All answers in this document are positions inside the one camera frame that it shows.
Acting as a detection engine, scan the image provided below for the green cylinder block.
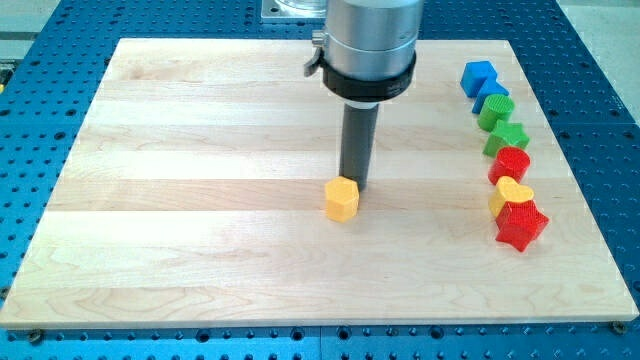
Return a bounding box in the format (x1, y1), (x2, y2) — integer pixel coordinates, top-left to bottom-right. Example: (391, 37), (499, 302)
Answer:
(477, 94), (515, 132)

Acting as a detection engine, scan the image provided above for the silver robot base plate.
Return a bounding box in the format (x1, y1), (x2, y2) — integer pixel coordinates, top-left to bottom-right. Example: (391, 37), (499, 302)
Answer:
(260, 0), (327, 20)

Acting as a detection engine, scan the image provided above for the green star block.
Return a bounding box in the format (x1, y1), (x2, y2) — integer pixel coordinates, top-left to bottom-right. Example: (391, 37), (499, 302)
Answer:
(483, 120), (530, 157)

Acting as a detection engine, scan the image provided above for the yellow heart block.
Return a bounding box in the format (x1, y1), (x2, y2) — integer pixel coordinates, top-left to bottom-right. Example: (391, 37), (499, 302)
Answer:
(488, 176), (535, 217)

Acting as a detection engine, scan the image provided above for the yellow hexagon block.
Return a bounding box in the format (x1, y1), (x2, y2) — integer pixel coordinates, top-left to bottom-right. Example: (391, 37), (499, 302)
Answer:
(325, 176), (359, 223)

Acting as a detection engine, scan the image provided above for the blue cube block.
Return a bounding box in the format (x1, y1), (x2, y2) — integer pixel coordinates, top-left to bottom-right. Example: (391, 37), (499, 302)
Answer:
(460, 60), (497, 98)

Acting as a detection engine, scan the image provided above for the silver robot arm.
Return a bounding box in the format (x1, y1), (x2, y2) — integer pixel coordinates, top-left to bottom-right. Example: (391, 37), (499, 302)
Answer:
(304, 0), (424, 190)

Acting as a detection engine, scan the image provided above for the red cylinder block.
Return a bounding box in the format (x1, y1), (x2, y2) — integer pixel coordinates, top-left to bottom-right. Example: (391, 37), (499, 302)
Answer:
(488, 146), (531, 185)

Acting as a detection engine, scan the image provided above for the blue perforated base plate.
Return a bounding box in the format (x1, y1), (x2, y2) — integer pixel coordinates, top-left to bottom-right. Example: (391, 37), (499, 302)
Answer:
(1, 1), (639, 359)

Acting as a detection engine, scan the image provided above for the red star block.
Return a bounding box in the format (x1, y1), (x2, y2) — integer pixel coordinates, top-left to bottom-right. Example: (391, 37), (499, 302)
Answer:
(496, 200), (549, 252)

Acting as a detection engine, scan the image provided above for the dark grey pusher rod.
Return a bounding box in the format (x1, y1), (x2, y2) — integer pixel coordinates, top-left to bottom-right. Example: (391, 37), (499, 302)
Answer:
(339, 103), (379, 191)

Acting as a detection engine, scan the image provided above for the blue triangle block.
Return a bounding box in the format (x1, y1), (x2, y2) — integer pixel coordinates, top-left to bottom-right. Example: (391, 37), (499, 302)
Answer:
(472, 79), (510, 114)

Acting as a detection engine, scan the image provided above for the light wooden board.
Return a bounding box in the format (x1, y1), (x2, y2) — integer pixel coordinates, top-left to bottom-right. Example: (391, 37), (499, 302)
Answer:
(1, 39), (638, 329)

